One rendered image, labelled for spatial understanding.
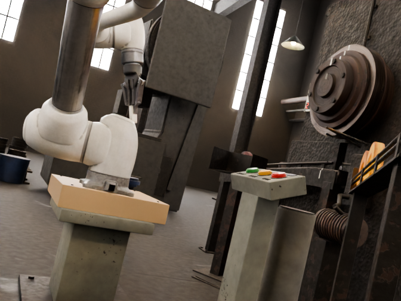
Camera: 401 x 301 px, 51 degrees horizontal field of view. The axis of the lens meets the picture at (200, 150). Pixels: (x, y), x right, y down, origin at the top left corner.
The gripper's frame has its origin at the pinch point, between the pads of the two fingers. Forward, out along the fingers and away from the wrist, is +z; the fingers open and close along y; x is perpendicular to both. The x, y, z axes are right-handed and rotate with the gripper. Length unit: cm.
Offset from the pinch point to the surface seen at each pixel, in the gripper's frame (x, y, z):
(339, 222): -48, -65, 45
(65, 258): 35, -4, 52
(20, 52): -417, 890, -283
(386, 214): 16, -102, 34
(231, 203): -83, 11, 43
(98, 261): 25, -9, 54
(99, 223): 29, -16, 40
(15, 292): 41, 17, 65
